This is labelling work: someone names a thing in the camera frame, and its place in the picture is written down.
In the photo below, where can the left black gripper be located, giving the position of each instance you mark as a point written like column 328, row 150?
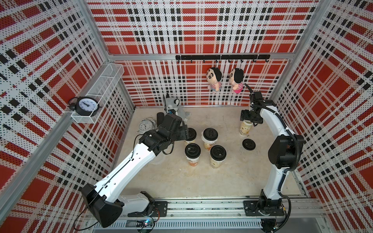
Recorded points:
column 183, row 132

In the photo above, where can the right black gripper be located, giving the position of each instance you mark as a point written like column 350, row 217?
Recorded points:
column 245, row 115

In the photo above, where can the black cup lid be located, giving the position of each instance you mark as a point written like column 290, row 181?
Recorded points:
column 191, row 135
column 210, row 134
column 248, row 144
column 218, row 153
column 192, row 151

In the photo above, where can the paper milk tea cup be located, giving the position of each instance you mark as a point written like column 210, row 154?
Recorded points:
column 187, row 142

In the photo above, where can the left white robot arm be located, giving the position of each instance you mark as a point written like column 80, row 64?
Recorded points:
column 103, row 199

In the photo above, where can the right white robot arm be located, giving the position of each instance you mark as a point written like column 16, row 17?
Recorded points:
column 284, row 153

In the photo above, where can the black glasses case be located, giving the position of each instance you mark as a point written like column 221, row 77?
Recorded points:
column 159, row 118

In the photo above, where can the grey husky plush toy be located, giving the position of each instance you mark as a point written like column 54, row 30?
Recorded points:
column 172, row 106

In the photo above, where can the white alarm clock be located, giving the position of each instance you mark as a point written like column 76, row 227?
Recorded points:
column 146, row 125

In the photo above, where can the hanging doll pink dress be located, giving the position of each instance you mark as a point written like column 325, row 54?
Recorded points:
column 236, row 80

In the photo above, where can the hanging doll blue shorts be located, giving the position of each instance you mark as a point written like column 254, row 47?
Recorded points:
column 214, row 77

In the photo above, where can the black hook rail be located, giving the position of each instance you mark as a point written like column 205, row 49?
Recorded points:
column 253, row 57

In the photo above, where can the white wire basket shelf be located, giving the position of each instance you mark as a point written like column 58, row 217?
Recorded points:
column 101, row 90

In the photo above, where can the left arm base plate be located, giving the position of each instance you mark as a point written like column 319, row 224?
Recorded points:
column 155, row 209

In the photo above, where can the black wall clock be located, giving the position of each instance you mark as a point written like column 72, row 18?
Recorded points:
column 84, row 106

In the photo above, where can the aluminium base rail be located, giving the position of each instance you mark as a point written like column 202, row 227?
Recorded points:
column 302, row 215

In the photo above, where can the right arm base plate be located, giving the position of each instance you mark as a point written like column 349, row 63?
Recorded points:
column 263, row 208

